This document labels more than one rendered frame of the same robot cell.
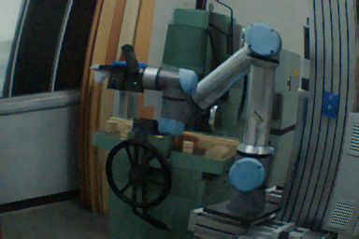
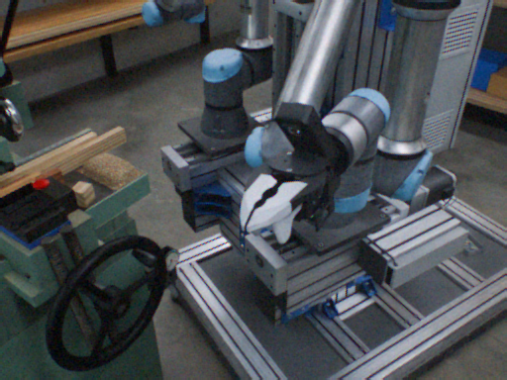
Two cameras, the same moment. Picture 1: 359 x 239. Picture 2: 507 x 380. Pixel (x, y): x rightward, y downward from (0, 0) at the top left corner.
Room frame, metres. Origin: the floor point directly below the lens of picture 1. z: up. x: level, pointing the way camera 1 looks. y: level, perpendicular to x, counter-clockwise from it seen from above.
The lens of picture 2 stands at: (1.75, 0.71, 1.58)
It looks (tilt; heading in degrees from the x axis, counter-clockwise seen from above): 36 degrees down; 286
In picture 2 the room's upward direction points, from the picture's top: straight up
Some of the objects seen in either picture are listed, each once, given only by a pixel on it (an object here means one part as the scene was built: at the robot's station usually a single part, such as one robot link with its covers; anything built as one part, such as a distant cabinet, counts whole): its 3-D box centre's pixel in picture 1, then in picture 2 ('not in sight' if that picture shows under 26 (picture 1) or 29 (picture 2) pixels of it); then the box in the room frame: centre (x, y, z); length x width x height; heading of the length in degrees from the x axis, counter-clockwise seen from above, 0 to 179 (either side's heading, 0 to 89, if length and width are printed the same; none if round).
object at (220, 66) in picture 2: not in sight; (224, 76); (2.21, -0.60, 0.98); 0.13 x 0.12 x 0.14; 63
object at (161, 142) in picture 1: (150, 144); (46, 238); (2.35, 0.10, 0.92); 0.15 x 0.13 x 0.09; 69
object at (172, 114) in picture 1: (174, 114); (338, 173); (1.80, 0.02, 1.12); 0.11 x 0.08 x 0.11; 164
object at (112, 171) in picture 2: (218, 150); (109, 165); (2.36, -0.17, 0.92); 0.14 x 0.09 x 0.04; 159
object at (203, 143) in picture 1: (186, 140); (23, 185); (2.50, -0.04, 0.92); 0.58 x 0.02 x 0.04; 69
